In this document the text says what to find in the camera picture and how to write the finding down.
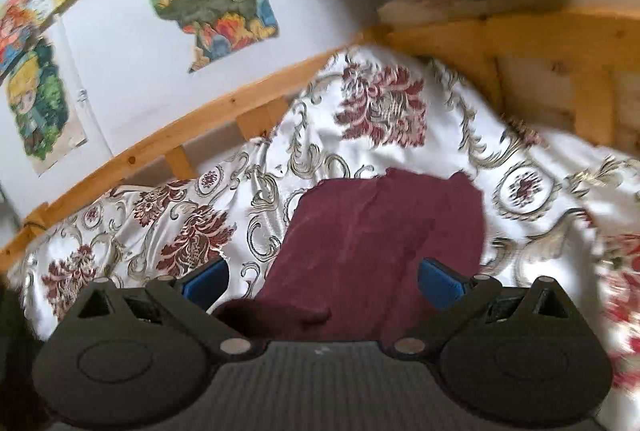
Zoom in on maroon knit sweater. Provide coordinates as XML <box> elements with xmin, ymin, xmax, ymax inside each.
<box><xmin>213</xmin><ymin>169</ymin><xmax>486</xmax><ymax>343</ymax></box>

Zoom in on blond child wall poster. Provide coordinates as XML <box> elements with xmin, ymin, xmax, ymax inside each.
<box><xmin>0</xmin><ymin>0</ymin><xmax>89</xmax><ymax>176</ymax></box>

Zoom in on floral satin bedspread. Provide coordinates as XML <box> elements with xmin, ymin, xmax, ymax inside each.
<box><xmin>10</xmin><ymin>48</ymin><xmax>639</xmax><ymax>430</ymax></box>

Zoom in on wooden bed frame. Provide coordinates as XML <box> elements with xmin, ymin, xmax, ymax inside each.
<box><xmin>1</xmin><ymin>0</ymin><xmax>639</xmax><ymax>269</ymax></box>

